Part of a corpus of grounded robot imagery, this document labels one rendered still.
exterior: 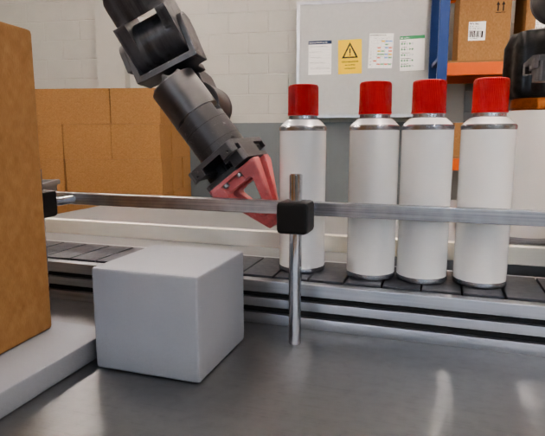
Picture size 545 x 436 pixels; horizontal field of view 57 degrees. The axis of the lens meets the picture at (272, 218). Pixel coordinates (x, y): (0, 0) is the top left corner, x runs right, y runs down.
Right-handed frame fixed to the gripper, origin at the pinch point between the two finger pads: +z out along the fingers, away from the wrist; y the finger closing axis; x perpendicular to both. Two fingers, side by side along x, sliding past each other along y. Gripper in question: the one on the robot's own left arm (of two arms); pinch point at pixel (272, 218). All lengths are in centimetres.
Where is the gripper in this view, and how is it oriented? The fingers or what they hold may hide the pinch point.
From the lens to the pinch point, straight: 57.7
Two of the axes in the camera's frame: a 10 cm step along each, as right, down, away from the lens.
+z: 5.9, 8.0, -0.4
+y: 3.0, -1.7, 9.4
